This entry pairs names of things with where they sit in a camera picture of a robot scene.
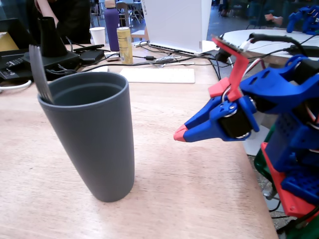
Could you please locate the blue gripper black motor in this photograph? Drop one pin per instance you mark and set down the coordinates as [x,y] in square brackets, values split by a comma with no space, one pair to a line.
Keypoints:
[216,119]

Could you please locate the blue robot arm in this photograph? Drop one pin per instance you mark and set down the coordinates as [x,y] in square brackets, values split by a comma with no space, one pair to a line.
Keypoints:
[274,84]

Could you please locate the bare person forearm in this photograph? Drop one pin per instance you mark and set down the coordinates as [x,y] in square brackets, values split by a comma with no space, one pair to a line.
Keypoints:
[49,12]

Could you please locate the white keyboard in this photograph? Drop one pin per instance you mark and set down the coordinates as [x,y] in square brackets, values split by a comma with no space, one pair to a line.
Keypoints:
[159,75]

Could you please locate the bare metal cutlery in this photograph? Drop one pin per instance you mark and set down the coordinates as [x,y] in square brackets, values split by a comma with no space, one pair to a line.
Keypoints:
[174,64]

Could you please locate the green table clamp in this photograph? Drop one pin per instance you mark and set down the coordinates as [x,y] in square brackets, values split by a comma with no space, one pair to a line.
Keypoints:
[260,164]
[306,232]

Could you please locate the tape-wrapped cutlery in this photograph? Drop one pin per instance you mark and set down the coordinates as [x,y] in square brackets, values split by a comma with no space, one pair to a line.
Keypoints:
[167,59]

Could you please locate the white laptop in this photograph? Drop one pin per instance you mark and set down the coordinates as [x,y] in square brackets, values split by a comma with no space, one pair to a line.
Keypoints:
[177,22]

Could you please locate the black round bowl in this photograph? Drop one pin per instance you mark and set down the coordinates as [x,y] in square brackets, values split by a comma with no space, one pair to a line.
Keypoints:
[94,139]

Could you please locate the yellow drink can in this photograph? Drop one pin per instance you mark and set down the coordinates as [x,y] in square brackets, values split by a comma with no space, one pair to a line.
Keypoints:
[125,44]

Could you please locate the black power brick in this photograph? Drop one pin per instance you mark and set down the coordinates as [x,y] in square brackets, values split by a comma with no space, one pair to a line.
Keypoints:
[91,57]

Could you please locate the purple water bottle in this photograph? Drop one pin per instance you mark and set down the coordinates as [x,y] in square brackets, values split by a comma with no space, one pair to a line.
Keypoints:
[112,27]

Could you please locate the black adapter on white table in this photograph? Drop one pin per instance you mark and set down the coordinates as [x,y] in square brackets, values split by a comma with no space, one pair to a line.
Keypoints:
[309,49]

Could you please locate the white paper cup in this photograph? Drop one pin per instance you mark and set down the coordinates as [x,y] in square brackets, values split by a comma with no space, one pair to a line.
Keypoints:
[97,36]

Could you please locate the slim black remote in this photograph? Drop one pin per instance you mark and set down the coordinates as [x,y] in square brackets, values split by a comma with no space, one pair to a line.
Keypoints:
[87,48]

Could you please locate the blue background robot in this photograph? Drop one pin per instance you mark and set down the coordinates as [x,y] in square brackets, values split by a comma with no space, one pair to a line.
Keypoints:
[309,20]

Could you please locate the person in black shirt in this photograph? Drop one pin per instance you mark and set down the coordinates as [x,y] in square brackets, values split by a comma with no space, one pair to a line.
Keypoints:
[74,20]

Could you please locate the black cone-shaped stand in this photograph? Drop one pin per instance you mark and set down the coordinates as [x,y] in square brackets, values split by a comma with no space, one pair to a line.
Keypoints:
[51,35]

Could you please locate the black desk phone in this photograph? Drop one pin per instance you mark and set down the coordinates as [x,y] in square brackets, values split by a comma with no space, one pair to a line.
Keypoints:
[12,67]

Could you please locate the red camera mount bracket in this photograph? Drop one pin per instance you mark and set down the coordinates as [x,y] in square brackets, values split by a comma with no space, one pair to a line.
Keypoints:
[238,74]

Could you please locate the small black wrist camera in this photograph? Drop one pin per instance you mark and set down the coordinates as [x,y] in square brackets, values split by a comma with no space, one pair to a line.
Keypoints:
[221,56]

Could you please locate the red robot base plate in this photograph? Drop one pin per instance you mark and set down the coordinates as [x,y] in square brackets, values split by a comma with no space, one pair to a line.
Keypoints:
[289,201]

